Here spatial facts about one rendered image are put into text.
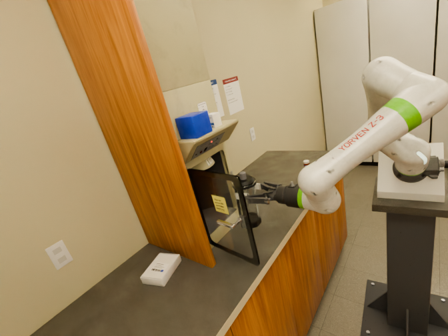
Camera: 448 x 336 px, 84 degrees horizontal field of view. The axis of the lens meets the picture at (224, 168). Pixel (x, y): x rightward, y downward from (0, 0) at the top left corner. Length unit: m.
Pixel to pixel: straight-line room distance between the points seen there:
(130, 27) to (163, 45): 0.20
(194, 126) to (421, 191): 1.12
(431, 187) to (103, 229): 1.60
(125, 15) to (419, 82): 0.93
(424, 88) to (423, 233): 0.86
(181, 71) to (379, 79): 0.74
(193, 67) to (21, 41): 0.67
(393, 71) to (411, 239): 0.93
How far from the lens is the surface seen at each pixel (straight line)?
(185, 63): 1.16
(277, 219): 1.40
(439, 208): 1.50
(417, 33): 3.75
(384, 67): 1.05
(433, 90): 0.98
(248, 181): 1.09
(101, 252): 1.45
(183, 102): 1.11
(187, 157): 1.03
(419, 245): 1.68
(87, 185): 1.35
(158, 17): 1.13
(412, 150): 1.32
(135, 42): 0.94
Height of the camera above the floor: 1.72
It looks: 20 degrees down
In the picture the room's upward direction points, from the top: 14 degrees counter-clockwise
